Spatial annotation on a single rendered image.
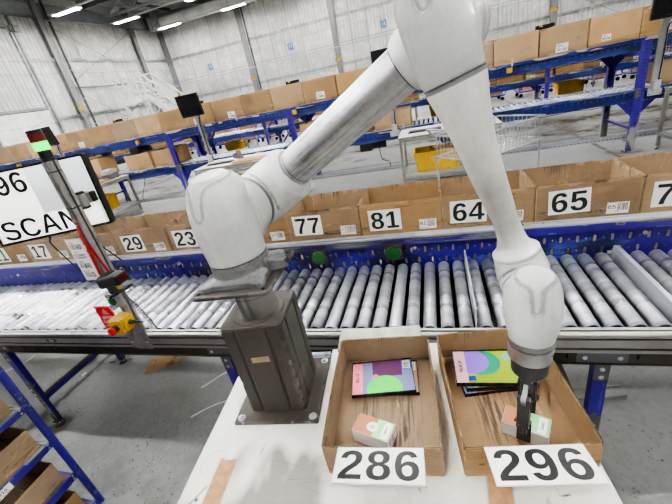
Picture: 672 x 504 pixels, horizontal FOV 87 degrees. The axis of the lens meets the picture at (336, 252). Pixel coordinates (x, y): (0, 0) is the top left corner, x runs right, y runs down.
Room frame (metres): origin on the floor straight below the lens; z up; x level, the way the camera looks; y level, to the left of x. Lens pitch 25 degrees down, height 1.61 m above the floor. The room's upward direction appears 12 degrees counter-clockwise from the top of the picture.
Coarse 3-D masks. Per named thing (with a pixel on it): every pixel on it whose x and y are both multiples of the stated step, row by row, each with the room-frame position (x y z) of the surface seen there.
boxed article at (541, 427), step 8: (512, 408) 0.60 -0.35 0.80; (504, 416) 0.59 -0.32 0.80; (512, 416) 0.58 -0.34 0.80; (536, 416) 0.57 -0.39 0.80; (504, 424) 0.57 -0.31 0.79; (512, 424) 0.56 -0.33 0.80; (536, 424) 0.55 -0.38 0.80; (544, 424) 0.55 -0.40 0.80; (504, 432) 0.57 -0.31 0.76; (512, 432) 0.56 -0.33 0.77; (536, 432) 0.53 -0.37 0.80; (544, 432) 0.53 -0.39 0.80; (536, 440) 0.53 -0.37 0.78; (544, 440) 0.52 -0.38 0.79
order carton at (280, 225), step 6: (276, 222) 1.81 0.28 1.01; (282, 222) 1.80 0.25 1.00; (270, 228) 1.82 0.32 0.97; (276, 228) 1.81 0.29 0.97; (282, 228) 1.80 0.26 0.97; (288, 228) 1.79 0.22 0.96; (264, 234) 1.84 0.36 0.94; (288, 234) 1.80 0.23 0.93; (264, 240) 1.84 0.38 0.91; (270, 240) 1.83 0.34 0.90; (276, 240) 1.82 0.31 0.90; (282, 240) 1.81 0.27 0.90; (288, 240) 1.80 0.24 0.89
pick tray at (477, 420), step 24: (456, 336) 0.86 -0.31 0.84; (480, 336) 0.85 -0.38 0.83; (504, 336) 0.83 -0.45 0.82; (552, 360) 0.68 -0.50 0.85; (552, 384) 0.66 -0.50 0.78; (456, 408) 0.67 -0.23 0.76; (480, 408) 0.65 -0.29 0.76; (504, 408) 0.64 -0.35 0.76; (552, 408) 0.61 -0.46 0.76; (576, 408) 0.55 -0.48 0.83; (456, 432) 0.58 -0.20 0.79; (480, 432) 0.59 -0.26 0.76; (552, 432) 0.55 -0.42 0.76; (576, 432) 0.54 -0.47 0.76; (480, 456) 0.49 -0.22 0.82; (600, 456) 0.45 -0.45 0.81
